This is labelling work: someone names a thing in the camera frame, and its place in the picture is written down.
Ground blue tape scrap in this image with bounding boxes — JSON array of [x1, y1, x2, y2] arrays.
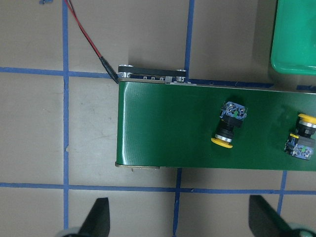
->
[[39, 0, 53, 5]]

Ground green conveyor belt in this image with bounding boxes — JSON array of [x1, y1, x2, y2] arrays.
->
[[116, 65, 316, 171]]

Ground yellow mushroom push button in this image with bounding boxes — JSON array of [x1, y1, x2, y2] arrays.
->
[[284, 114, 316, 160]]

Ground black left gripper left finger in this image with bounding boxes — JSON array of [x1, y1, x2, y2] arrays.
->
[[79, 197, 110, 237]]

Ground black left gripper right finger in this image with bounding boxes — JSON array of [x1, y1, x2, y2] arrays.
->
[[248, 195, 299, 237]]

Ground yellow button sideways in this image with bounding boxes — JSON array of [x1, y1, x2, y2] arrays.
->
[[211, 101, 247, 149]]

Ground green plastic tray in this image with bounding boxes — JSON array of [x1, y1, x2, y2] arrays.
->
[[271, 0, 316, 76]]

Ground red black conveyor cable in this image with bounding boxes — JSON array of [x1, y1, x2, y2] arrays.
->
[[63, 0, 119, 84]]

